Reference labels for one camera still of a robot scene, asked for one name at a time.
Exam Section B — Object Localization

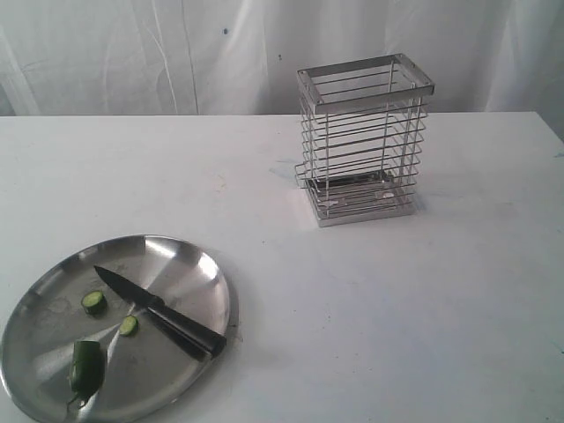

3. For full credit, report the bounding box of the black handled knife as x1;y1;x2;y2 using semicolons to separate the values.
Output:
93;265;226;361

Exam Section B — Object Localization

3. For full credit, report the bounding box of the cucumber slice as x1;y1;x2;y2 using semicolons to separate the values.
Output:
119;315;138;337
81;290;108;316

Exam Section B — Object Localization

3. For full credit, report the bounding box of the green cucumber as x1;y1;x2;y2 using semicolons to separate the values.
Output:
69;340;106;407

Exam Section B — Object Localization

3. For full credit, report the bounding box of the round steel plate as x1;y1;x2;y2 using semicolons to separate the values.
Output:
1;235;231;422

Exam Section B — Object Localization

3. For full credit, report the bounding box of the wire cutlery holder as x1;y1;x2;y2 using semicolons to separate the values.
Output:
295;53;434;227

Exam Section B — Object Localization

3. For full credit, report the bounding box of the white backdrop curtain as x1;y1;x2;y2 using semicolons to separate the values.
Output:
1;1;563;115

